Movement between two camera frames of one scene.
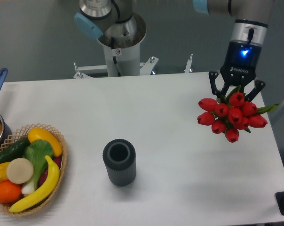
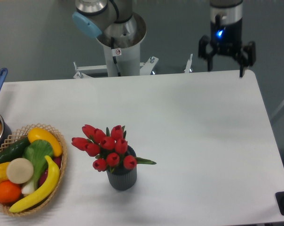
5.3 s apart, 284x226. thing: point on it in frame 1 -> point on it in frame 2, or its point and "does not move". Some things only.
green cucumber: x=15 y=150 does not move
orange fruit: x=7 y=191 does not move
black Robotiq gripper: x=242 y=59 -> x=225 y=34
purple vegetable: x=56 y=160 does not move
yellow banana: x=43 y=194 does not move
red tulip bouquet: x=232 y=114 -> x=109 y=150
